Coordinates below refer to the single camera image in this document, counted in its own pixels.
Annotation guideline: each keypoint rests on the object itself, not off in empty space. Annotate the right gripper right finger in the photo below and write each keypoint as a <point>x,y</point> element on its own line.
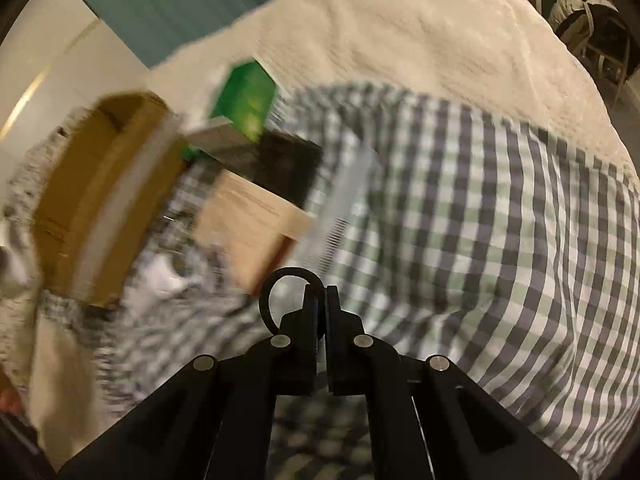
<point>427,419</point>

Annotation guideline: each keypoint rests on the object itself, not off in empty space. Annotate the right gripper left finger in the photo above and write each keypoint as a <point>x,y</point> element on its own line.
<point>213,419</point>

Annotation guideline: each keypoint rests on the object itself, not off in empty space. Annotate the tan medicine box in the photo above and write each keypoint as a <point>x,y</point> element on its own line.
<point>254,227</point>

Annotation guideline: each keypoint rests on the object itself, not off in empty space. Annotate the clear plastic ruler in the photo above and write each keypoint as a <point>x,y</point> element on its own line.
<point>320,246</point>

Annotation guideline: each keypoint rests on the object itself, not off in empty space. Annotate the checkered grey white cloth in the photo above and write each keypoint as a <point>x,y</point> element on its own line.
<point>480,237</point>

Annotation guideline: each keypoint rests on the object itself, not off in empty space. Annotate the floral black white fabric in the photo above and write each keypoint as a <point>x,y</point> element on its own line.
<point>19,261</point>

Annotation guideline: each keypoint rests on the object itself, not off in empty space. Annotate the brown cardboard box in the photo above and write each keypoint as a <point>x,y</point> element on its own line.
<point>103,194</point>

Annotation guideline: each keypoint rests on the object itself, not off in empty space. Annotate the green white medicine box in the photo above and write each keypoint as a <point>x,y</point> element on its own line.
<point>226,120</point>

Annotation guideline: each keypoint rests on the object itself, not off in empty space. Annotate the cream quilted bed cover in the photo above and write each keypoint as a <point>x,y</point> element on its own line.
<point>499,55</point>

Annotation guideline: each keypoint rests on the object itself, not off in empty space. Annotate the chair with dark clothes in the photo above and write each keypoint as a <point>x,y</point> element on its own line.
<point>596,33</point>

